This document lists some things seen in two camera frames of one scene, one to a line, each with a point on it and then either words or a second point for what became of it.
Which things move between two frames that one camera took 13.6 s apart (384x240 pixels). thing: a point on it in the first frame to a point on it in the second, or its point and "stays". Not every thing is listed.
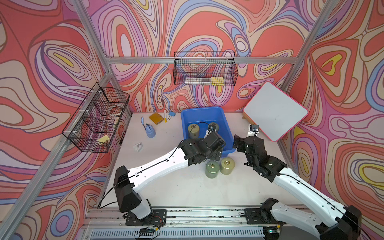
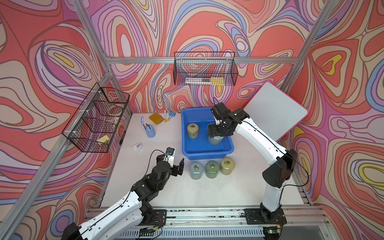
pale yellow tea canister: x=193 y=129 stays
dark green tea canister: x=212 y=169 stays
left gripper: x=217 y=154 to x=175 y=171
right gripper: x=241 y=141 to x=213 y=131
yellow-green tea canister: x=227 y=165 stays
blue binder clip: x=171 y=113 stays
